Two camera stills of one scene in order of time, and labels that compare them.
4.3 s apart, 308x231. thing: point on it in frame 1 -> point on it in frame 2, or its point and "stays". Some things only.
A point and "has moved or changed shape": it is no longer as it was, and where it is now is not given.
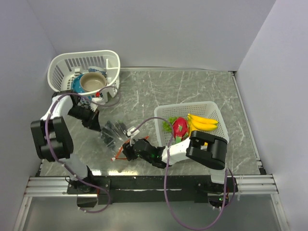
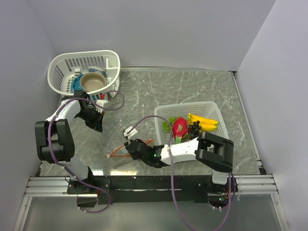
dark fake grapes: x=107 y=135 -> x=194 y=130
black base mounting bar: x=147 y=189 stays
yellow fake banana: x=199 y=123 stays
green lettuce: x=167 y=126 stays
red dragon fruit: x=180 y=127 stays
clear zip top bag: x=113 y=135 has moved or changed shape
